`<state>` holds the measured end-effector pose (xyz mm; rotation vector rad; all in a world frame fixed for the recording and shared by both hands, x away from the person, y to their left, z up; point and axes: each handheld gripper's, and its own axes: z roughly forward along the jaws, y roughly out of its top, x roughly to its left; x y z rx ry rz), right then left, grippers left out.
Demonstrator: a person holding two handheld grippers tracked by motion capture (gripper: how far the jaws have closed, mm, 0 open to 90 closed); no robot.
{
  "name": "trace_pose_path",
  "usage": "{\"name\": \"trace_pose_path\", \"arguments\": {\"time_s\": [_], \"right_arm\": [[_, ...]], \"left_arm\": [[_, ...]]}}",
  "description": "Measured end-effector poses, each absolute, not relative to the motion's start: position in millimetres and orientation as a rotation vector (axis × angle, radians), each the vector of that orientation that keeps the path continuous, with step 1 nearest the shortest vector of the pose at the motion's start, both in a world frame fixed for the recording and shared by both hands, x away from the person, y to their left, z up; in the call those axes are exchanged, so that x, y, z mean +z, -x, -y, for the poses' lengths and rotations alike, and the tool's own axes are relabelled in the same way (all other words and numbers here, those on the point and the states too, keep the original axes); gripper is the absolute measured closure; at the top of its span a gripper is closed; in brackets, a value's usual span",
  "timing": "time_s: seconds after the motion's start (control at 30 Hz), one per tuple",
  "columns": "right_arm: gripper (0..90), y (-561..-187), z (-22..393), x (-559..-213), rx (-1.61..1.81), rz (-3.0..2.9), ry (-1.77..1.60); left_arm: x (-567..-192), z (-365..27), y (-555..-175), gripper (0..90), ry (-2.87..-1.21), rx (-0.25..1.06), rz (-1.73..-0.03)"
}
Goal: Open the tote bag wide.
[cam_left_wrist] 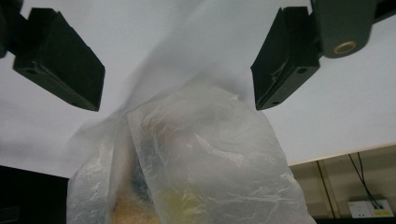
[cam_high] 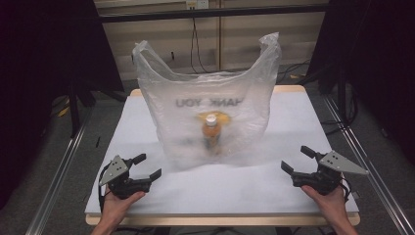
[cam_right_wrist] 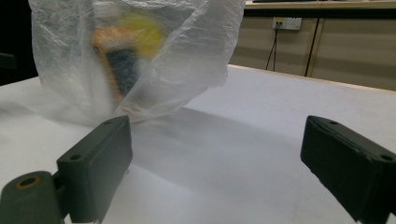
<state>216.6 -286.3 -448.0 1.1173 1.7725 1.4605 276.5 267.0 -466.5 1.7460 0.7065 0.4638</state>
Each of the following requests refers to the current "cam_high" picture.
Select black hanging wall cables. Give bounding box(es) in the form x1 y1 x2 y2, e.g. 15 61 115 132
189 17 210 74

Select black floor cables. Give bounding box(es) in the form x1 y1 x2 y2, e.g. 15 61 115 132
320 118 345 136

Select white wall socket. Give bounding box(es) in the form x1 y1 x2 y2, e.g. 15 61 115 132
185 0 209 11

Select person's right hand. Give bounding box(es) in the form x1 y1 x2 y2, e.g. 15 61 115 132
300 184 352 228

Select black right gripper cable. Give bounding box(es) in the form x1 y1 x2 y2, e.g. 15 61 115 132
339 175 354 202

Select silver metal floor rail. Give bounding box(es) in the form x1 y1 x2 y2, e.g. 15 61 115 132
24 103 95 235
322 93 415 235

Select orange drink bottle white cap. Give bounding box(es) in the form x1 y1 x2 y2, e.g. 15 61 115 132
201 115 223 157

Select black curtain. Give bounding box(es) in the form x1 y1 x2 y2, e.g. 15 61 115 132
305 0 415 165
0 0 125 211

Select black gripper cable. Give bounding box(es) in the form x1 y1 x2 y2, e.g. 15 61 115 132
98 164 111 212
339 175 354 202

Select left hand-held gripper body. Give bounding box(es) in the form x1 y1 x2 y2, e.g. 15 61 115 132
98 155 153 201

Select person's left hand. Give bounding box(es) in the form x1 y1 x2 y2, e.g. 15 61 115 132
101 188 147 226

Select black horizontal metal bar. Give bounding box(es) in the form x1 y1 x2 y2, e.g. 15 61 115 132
98 3 328 24

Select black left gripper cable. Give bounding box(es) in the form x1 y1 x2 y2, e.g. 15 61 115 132
98 164 111 212

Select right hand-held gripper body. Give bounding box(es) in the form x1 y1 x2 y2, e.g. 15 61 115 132
291 150 370 197

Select black metal stand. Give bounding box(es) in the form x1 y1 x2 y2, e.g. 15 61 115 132
66 83 96 139

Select translucent white plastic bag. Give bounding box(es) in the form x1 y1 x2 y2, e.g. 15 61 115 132
131 31 283 171

